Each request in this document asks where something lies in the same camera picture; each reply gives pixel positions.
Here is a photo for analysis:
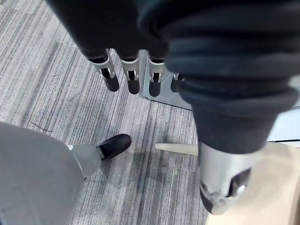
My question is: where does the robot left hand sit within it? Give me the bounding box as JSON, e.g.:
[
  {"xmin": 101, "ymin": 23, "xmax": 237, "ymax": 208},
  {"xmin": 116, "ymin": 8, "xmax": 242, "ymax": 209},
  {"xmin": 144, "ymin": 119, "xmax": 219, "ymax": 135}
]
[{"xmin": 45, "ymin": 0, "xmax": 300, "ymax": 215}]

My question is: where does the beige wooden furniture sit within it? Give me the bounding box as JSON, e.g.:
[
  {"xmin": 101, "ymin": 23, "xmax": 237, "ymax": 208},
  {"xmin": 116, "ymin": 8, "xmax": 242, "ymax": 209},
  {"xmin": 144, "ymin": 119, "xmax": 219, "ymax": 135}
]
[{"xmin": 155, "ymin": 142, "xmax": 300, "ymax": 225}]

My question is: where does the grey metal frame base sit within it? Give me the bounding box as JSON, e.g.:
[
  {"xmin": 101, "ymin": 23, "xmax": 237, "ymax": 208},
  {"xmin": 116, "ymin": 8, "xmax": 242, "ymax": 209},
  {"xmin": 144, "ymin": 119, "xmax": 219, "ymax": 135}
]
[{"xmin": 138, "ymin": 49, "xmax": 193, "ymax": 110}]

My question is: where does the silver robot leg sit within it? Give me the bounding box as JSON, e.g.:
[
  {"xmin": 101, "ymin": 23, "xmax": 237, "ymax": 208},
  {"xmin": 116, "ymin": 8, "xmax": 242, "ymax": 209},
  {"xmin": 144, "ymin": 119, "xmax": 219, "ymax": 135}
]
[{"xmin": 0, "ymin": 121, "xmax": 104, "ymax": 225}]

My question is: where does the dark robot foot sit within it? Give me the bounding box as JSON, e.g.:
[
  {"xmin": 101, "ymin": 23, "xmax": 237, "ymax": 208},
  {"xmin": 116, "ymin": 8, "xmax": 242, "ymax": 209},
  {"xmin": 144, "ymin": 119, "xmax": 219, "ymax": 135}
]
[{"xmin": 96, "ymin": 134, "xmax": 132, "ymax": 161}]

